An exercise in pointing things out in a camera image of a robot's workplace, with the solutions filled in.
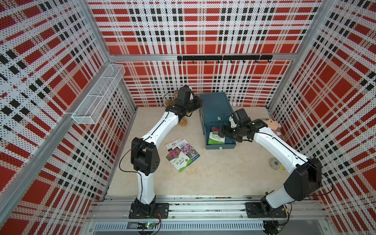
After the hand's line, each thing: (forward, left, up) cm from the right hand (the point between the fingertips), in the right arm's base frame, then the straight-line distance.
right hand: (226, 135), depth 82 cm
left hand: (+18, +12, +10) cm, 24 cm away
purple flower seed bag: (+1, +24, -17) cm, 29 cm away
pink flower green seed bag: (-7, +28, -17) cm, 33 cm away
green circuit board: (-41, +42, -16) cm, 61 cm away
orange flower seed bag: (+5, +33, -17) cm, 38 cm away
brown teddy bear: (+23, +27, -14) cm, 38 cm away
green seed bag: (+4, +6, -10) cm, 12 cm away
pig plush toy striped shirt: (+18, -38, -15) cm, 45 cm away
